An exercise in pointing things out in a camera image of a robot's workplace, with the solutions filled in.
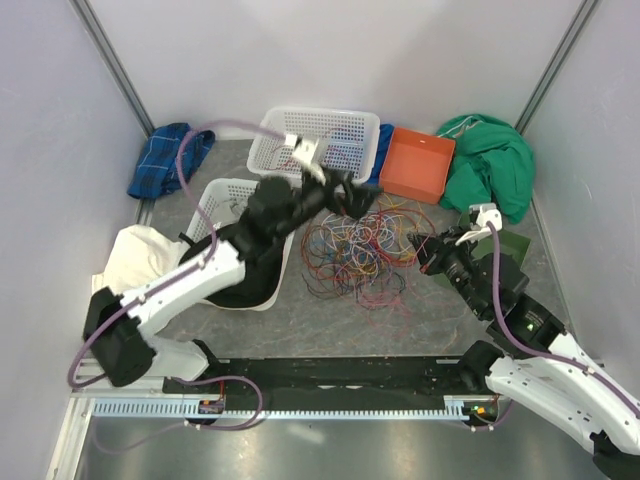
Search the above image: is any right corner aluminium post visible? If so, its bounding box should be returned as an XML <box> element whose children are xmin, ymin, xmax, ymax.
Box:
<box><xmin>514</xmin><ymin>0</ymin><xmax>600</xmax><ymax>135</ymax></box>

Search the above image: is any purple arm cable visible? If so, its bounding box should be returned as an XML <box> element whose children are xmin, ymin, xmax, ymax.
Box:
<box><xmin>487</xmin><ymin>221</ymin><xmax>640</xmax><ymax>419</ymax></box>
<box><xmin>66</xmin><ymin>119</ymin><xmax>291</xmax><ymax>390</ymax></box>

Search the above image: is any corner aluminium post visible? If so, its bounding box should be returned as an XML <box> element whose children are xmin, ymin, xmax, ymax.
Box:
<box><xmin>69</xmin><ymin>0</ymin><xmax>155</xmax><ymax>136</ymax></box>
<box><xmin>514</xmin><ymin>0</ymin><xmax>600</xmax><ymax>135</ymax></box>

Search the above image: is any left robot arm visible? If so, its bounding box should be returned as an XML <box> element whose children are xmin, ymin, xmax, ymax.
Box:
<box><xmin>81</xmin><ymin>168</ymin><xmax>382</xmax><ymax>393</ymax></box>

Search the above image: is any white cable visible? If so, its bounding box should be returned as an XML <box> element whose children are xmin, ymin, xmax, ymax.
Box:
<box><xmin>324</xmin><ymin>219</ymin><xmax>401</xmax><ymax>271</ymax></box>

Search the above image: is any brown cable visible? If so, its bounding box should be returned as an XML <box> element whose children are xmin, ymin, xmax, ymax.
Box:
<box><xmin>299</xmin><ymin>224</ymin><xmax>406</xmax><ymax>306</ymax></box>

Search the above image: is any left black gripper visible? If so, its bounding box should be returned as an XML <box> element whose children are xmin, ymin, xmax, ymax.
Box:
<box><xmin>274</xmin><ymin>162</ymin><xmax>382</xmax><ymax>239</ymax></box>

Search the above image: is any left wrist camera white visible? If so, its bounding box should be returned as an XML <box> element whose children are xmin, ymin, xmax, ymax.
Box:
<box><xmin>284</xmin><ymin>133</ymin><xmax>327</xmax><ymax>185</ymax></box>

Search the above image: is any pink cable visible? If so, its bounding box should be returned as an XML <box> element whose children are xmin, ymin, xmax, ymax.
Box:
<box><xmin>349</xmin><ymin>209</ymin><xmax>416</xmax><ymax>341</ymax></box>

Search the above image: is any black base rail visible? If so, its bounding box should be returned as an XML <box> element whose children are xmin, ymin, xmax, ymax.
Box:
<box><xmin>162</xmin><ymin>355</ymin><xmax>501</xmax><ymax>413</ymax></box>

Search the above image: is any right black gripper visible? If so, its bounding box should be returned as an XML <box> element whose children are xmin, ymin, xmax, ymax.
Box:
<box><xmin>407</xmin><ymin>224</ymin><xmax>488</xmax><ymax>318</ymax></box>

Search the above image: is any large white plastic basket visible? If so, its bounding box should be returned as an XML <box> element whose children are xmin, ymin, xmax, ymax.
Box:
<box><xmin>247</xmin><ymin>106</ymin><xmax>380</xmax><ymax>187</ymax></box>

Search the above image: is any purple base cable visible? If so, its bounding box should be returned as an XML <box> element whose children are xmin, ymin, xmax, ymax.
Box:
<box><xmin>91</xmin><ymin>377</ymin><xmax>264</xmax><ymax>454</ymax></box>

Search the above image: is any green plastic tray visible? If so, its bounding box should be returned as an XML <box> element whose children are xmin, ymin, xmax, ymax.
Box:
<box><xmin>432</xmin><ymin>213</ymin><xmax>531</xmax><ymax>290</ymax></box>

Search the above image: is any yellow cable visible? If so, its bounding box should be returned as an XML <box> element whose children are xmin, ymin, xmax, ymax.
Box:
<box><xmin>324</xmin><ymin>192</ymin><xmax>431</xmax><ymax>291</ymax></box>

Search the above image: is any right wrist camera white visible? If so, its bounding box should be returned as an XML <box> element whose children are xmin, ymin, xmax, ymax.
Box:
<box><xmin>455</xmin><ymin>203</ymin><xmax>503</xmax><ymax>246</ymax></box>

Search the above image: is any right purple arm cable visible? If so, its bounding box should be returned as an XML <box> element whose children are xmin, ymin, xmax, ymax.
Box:
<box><xmin>487</xmin><ymin>221</ymin><xmax>640</xmax><ymax>419</ymax></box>

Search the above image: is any left corner aluminium post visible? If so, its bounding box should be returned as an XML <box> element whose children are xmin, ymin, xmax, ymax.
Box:
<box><xmin>69</xmin><ymin>0</ymin><xmax>155</xmax><ymax>136</ymax></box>

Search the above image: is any grey cloth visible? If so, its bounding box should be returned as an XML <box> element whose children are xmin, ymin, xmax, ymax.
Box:
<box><xmin>216</xmin><ymin>199</ymin><xmax>247</xmax><ymax>227</ymax></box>

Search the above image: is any black hat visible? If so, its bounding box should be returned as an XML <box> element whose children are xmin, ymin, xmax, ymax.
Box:
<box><xmin>199</xmin><ymin>221</ymin><xmax>289</xmax><ymax>310</ymax></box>

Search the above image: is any orange plastic tray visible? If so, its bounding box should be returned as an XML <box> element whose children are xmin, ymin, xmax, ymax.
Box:
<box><xmin>379</xmin><ymin>127</ymin><xmax>455</xmax><ymax>205</ymax></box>

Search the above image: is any blue plaid cloth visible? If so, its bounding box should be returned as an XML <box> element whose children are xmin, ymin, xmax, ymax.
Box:
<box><xmin>127</xmin><ymin>123</ymin><xmax>216</xmax><ymax>200</ymax></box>

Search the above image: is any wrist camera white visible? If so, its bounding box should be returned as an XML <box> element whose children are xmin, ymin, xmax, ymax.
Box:
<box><xmin>284</xmin><ymin>133</ymin><xmax>327</xmax><ymax>185</ymax></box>
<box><xmin>455</xmin><ymin>203</ymin><xmax>503</xmax><ymax>246</ymax></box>

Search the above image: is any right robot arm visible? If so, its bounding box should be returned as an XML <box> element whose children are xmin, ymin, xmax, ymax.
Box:
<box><xmin>407</xmin><ymin>226</ymin><xmax>639</xmax><ymax>479</ymax></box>

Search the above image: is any grey slotted cable duct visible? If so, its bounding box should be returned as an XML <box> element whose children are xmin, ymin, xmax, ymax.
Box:
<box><xmin>92</xmin><ymin>397</ymin><xmax>498</xmax><ymax>421</ymax></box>

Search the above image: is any green cloth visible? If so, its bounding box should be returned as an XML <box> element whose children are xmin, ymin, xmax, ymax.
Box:
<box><xmin>436</xmin><ymin>113</ymin><xmax>536</xmax><ymax>224</ymax></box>

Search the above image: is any white cloth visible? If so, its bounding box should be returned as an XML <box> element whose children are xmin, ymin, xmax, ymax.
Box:
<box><xmin>91</xmin><ymin>224</ymin><xmax>187</xmax><ymax>294</ymax></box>

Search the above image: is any small white plastic basket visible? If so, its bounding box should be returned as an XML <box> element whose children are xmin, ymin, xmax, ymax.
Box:
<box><xmin>199</xmin><ymin>178</ymin><xmax>294</xmax><ymax>312</ymax></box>

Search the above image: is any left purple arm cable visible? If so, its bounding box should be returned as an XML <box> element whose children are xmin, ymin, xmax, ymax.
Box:
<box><xmin>66</xmin><ymin>119</ymin><xmax>291</xmax><ymax>390</ymax></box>

